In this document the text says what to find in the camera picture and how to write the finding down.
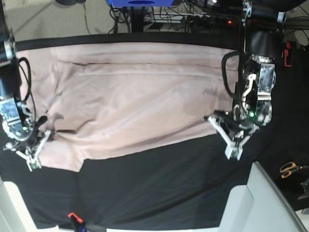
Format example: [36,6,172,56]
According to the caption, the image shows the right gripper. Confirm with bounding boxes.
[2,116,52,172]

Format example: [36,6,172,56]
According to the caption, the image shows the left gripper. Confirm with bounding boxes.
[202,110,259,160]

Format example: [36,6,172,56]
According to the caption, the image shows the pink T-shirt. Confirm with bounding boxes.
[17,43,232,172]

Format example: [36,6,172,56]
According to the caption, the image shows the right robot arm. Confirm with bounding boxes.
[0,3,52,171]

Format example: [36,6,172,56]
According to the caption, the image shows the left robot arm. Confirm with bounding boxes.
[204,0,286,160]

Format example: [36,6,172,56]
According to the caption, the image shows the white base block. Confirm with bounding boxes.
[218,162,307,232]
[0,180,37,232]

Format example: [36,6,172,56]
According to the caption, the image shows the black table cloth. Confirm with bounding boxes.
[0,32,309,230]

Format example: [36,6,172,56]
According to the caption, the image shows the red clip front edge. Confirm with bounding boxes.
[67,212,84,224]

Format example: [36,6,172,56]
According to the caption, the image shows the black device right edge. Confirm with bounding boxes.
[298,179,309,200]

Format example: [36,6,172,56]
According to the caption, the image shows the red and black clamp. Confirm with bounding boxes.
[283,41,296,68]

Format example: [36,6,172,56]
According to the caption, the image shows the black power strip red light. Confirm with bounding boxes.
[215,16,239,27]

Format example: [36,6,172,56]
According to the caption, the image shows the white power strip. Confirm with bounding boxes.
[144,12,211,23]

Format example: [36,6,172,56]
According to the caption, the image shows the blue plastic box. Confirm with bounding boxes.
[107,0,173,7]

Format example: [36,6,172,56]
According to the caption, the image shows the orange handled scissors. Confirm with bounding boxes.
[280,162,309,179]

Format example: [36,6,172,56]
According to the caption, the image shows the black table post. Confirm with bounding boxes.
[130,7,145,33]

